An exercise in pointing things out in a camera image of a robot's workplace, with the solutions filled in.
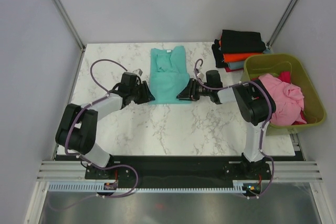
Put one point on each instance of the aluminium frame post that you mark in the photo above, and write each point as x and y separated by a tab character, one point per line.
66	18
281	24

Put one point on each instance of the orange folded t shirt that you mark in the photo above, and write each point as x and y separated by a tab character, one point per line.
230	58

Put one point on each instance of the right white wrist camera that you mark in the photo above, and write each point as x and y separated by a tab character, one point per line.
199	75

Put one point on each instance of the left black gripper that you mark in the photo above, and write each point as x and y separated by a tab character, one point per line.
147	95

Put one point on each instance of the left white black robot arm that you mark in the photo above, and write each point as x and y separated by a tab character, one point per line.
78	126

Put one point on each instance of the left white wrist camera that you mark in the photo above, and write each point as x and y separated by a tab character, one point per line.
139	72

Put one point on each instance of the white slotted cable duct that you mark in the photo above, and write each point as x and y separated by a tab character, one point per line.
100	187

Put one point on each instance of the red t shirt in bin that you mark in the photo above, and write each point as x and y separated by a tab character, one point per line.
290	103

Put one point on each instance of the right aluminium frame post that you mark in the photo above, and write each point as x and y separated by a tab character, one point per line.
281	24

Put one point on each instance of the teal t shirt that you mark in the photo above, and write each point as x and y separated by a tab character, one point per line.
168	75

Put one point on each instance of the red folded t shirt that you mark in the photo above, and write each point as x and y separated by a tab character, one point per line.
227	69

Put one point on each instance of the black folded t shirt top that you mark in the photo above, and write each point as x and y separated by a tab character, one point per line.
235	42

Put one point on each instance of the left aluminium frame post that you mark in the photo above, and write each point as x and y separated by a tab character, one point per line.
66	18

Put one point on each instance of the black folded t shirt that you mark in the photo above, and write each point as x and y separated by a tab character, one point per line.
235	42
218	56

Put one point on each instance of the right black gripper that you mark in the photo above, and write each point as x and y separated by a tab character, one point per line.
189	93

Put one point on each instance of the pink t shirt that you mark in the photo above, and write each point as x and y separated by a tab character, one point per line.
274	87

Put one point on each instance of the aluminium front rail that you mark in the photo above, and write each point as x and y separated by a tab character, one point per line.
285	171

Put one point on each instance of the olive green plastic bin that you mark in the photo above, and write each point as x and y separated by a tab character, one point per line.
274	64

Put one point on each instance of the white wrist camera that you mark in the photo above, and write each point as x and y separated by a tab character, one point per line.
139	72
199	75

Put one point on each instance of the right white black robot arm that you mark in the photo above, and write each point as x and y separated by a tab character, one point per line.
255	104

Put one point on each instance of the black folded t shirt bottom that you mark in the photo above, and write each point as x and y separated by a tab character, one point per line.
218	56

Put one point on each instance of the grey blue folded t shirt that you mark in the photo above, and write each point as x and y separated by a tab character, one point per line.
240	64

